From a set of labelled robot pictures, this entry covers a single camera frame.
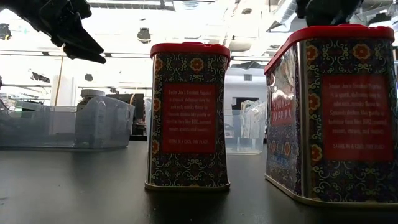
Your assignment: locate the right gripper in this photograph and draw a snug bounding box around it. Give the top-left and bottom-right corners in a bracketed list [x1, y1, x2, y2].
[294, 0, 365, 28]

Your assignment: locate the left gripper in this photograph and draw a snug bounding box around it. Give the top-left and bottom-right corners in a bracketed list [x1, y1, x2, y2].
[0, 0, 107, 65]

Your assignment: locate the white-lid spice jar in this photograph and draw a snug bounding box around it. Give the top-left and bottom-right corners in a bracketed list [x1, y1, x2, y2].
[76, 88, 107, 114]

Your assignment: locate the red-lid paprika tin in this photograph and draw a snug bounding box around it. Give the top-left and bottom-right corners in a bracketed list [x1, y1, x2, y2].
[263, 24, 398, 208]
[144, 42, 231, 191]

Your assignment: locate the white pillar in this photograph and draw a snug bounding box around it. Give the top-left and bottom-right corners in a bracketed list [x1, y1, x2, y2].
[50, 75, 76, 106]

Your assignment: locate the long ceiling light bar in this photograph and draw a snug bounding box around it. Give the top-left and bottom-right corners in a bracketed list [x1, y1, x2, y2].
[0, 51, 152, 59]

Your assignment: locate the black ceiling spotlight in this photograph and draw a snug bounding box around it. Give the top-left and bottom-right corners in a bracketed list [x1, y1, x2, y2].
[0, 23, 12, 40]
[136, 27, 152, 44]

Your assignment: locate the smoky dark transparent bin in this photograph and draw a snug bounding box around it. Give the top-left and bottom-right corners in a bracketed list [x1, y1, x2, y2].
[0, 95, 136, 150]

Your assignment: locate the silver ventilation duct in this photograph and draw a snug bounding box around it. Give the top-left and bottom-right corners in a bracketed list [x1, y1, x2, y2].
[266, 0, 301, 33]

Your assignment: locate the hanging yellow cord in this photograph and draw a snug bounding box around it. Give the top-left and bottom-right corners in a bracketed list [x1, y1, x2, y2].
[54, 52, 65, 106]

